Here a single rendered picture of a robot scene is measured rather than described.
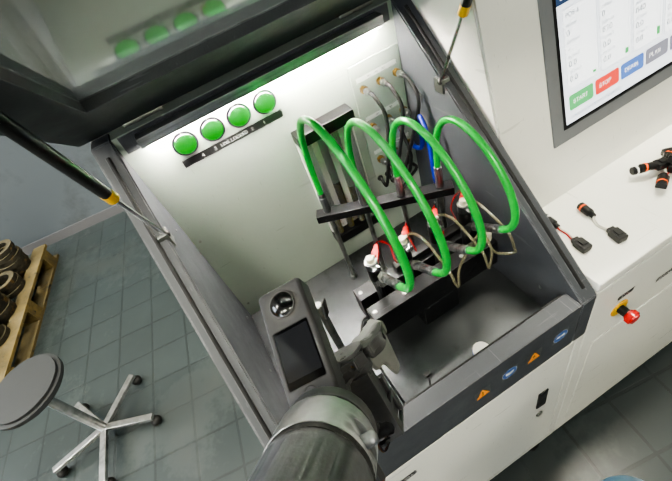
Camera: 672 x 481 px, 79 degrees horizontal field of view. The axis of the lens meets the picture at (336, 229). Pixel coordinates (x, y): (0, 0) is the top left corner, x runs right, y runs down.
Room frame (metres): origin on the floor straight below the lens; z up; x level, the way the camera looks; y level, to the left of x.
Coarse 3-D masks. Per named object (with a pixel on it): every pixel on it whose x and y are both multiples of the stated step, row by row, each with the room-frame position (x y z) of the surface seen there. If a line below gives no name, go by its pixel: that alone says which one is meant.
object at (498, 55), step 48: (432, 0) 0.80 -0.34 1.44; (480, 0) 0.69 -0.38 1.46; (528, 0) 0.71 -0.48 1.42; (480, 48) 0.68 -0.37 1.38; (528, 48) 0.69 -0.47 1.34; (480, 96) 0.68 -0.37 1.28; (528, 96) 0.66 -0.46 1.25; (528, 144) 0.63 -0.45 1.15; (576, 144) 0.65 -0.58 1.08; (624, 144) 0.66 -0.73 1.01; (624, 288) 0.38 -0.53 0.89; (624, 336) 0.40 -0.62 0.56; (576, 384) 0.37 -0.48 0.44
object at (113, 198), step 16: (0, 112) 0.45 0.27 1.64; (0, 128) 0.45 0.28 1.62; (16, 128) 0.46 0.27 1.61; (32, 144) 0.46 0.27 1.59; (48, 160) 0.47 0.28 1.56; (64, 160) 0.49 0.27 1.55; (80, 176) 0.50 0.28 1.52; (96, 192) 0.51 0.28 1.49; (112, 192) 0.53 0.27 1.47; (128, 208) 0.55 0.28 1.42; (160, 240) 0.59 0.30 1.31
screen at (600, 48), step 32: (544, 0) 0.71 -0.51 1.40; (576, 0) 0.72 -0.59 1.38; (608, 0) 0.73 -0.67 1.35; (640, 0) 0.74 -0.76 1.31; (544, 32) 0.69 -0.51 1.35; (576, 32) 0.70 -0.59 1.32; (608, 32) 0.71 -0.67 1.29; (640, 32) 0.72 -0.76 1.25; (544, 64) 0.68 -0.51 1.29; (576, 64) 0.69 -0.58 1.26; (608, 64) 0.70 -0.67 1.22; (640, 64) 0.71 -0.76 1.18; (576, 96) 0.67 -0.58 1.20; (608, 96) 0.68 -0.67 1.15; (576, 128) 0.65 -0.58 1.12
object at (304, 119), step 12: (300, 120) 0.63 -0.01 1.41; (312, 120) 0.59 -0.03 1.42; (300, 132) 0.68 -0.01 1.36; (324, 132) 0.54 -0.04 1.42; (300, 144) 0.71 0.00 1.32; (336, 144) 0.51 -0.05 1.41; (336, 156) 0.50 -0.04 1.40; (312, 168) 0.72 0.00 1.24; (348, 168) 0.47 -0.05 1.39; (312, 180) 0.73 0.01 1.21; (360, 180) 0.45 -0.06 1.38; (372, 204) 0.42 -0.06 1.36; (384, 216) 0.41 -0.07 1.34; (384, 228) 0.40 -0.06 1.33; (396, 240) 0.38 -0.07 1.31; (396, 252) 0.38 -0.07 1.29; (408, 264) 0.37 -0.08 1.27; (408, 276) 0.36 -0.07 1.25; (408, 288) 0.37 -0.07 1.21
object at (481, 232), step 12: (396, 120) 0.64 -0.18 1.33; (408, 120) 0.60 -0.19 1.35; (396, 132) 0.66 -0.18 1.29; (420, 132) 0.56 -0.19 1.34; (432, 144) 0.53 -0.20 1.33; (444, 156) 0.51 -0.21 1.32; (456, 168) 0.49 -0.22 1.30; (396, 180) 0.69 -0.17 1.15; (456, 180) 0.48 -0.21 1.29; (468, 192) 0.46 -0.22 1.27; (468, 204) 0.45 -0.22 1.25; (480, 216) 0.43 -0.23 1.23; (480, 228) 0.43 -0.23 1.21; (480, 240) 0.43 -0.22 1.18; (468, 252) 0.46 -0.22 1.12; (480, 252) 0.43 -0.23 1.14
